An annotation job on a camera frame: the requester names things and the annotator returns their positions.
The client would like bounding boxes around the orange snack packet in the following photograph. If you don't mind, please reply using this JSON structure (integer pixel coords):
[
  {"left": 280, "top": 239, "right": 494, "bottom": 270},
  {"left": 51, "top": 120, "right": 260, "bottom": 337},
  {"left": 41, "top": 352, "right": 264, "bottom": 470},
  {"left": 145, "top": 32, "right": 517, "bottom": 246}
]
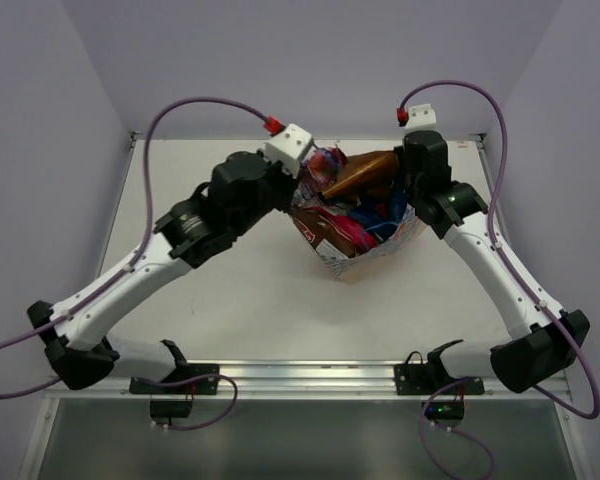
[{"left": 321, "top": 150, "right": 399, "bottom": 199}]

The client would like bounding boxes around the purple candy packet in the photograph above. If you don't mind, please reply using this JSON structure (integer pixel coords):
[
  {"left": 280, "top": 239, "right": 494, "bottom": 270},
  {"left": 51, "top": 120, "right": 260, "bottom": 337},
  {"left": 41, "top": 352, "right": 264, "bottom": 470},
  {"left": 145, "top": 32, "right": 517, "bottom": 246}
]
[{"left": 303, "top": 147, "right": 348, "bottom": 191}]

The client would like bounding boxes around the blue checkered paper bag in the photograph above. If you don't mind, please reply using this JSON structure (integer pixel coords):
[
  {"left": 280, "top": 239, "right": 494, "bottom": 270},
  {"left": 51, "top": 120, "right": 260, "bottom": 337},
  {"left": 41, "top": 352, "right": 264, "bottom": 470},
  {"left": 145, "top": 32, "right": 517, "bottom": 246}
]
[{"left": 292, "top": 182, "right": 424, "bottom": 282}]

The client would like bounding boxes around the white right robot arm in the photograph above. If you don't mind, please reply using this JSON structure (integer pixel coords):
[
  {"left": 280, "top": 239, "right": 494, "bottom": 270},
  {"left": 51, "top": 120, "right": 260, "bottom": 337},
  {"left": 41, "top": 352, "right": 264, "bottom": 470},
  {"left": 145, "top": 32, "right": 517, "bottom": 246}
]
[{"left": 394, "top": 130, "right": 590, "bottom": 393}]

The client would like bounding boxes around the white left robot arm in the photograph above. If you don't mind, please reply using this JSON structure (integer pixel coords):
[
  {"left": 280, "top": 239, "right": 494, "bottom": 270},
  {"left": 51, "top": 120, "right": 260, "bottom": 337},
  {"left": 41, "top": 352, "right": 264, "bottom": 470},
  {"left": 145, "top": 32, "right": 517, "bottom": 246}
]
[{"left": 27, "top": 148, "right": 304, "bottom": 393}]

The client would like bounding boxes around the dark blue snack packet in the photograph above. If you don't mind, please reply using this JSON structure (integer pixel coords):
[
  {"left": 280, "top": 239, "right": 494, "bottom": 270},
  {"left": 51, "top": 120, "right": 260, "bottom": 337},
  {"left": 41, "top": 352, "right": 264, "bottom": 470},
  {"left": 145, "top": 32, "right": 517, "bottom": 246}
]
[{"left": 347, "top": 190, "right": 407, "bottom": 240}]

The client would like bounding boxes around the brown snack packet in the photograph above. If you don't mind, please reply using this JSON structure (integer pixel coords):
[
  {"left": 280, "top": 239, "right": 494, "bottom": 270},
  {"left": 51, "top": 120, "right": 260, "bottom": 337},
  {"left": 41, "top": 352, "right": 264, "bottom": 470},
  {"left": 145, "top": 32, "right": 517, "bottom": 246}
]
[{"left": 291, "top": 207, "right": 360, "bottom": 260}]

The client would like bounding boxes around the pink snack packet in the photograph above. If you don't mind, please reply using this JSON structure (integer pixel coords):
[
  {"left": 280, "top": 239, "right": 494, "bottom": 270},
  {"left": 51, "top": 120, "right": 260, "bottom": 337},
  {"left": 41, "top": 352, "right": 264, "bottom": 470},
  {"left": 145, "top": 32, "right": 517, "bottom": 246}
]
[{"left": 334, "top": 215, "right": 377, "bottom": 254}]

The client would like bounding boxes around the black left controller box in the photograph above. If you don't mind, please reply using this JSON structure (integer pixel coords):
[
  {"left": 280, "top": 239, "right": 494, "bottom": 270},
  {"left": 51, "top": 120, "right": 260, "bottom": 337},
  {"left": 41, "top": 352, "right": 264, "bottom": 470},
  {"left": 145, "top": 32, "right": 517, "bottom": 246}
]
[{"left": 149, "top": 399, "right": 193, "bottom": 423}]

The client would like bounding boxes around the black controller box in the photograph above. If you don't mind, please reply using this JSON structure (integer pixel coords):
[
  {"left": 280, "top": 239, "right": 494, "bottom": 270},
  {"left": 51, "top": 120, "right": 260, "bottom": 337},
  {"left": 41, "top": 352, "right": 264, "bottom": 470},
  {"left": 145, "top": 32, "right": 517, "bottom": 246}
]
[
  {"left": 149, "top": 399, "right": 193, "bottom": 423},
  {"left": 422, "top": 398, "right": 465, "bottom": 423}
]

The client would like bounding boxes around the black right controller box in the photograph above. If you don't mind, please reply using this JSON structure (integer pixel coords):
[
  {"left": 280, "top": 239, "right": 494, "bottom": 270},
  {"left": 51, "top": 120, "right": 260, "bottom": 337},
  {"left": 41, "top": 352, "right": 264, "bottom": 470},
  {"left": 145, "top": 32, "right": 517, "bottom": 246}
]
[{"left": 422, "top": 398, "right": 465, "bottom": 423}]

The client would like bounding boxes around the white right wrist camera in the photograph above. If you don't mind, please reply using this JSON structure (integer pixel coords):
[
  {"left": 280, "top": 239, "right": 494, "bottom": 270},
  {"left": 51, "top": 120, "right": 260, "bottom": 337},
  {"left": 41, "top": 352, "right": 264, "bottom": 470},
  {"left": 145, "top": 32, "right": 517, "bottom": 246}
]
[{"left": 403, "top": 104, "right": 437, "bottom": 133}]

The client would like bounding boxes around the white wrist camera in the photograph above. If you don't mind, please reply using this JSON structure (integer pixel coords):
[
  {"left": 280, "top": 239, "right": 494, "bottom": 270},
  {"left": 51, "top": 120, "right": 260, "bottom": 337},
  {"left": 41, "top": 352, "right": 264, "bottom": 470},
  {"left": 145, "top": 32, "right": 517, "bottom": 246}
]
[
  {"left": 403, "top": 104, "right": 437, "bottom": 133},
  {"left": 263, "top": 123, "right": 314, "bottom": 178}
]

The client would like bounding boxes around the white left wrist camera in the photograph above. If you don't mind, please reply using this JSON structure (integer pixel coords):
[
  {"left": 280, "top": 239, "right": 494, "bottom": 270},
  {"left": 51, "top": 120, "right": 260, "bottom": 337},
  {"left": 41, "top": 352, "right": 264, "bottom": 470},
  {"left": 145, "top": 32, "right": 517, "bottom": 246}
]
[{"left": 263, "top": 123, "right": 314, "bottom": 178}]

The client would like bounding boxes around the aluminium mounting rail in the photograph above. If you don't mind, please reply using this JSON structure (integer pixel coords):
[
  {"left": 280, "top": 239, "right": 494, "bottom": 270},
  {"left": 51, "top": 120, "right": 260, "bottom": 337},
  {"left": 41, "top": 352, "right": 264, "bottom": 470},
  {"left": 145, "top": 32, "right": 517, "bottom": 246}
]
[{"left": 43, "top": 360, "right": 571, "bottom": 402}]

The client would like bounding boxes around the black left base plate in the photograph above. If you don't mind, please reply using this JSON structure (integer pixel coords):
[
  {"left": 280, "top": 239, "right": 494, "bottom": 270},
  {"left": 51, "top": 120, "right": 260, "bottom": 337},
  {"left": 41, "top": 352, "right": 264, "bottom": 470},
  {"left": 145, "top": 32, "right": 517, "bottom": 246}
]
[{"left": 129, "top": 363, "right": 220, "bottom": 396}]

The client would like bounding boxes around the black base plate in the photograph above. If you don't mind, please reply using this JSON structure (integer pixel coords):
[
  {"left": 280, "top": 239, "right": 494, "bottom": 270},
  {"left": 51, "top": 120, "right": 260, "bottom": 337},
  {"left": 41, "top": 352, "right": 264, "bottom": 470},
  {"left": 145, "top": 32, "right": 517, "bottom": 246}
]
[
  {"left": 129, "top": 363, "right": 220, "bottom": 396},
  {"left": 393, "top": 351, "right": 455, "bottom": 396}
]

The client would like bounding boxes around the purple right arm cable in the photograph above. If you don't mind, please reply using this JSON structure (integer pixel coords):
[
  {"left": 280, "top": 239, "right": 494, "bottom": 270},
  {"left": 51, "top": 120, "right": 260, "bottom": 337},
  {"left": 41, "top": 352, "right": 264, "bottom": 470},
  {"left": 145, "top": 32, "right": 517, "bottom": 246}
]
[{"left": 394, "top": 81, "right": 600, "bottom": 476}]

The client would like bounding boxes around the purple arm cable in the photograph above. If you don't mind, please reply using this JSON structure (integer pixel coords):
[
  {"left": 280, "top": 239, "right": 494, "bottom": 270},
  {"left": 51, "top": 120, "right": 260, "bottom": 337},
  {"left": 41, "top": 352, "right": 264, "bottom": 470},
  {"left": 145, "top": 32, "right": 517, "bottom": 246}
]
[
  {"left": 394, "top": 81, "right": 600, "bottom": 476},
  {"left": 0, "top": 98, "right": 239, "bottom": 432}
]

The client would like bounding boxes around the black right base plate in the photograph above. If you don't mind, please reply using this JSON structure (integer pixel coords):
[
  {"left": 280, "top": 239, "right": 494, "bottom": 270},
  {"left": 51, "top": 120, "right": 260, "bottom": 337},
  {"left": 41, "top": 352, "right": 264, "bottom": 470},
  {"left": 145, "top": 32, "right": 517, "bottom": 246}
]
[{"left": 393, "top": 351, "right": 455, "bottom": 396}]

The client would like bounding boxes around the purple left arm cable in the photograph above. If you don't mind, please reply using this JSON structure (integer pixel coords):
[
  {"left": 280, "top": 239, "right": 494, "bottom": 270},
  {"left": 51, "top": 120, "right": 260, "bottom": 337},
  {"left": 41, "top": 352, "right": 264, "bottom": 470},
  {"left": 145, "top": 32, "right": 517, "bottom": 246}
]
[{"left": 0, "top": 98, "right": 239, "bottom": 432}]

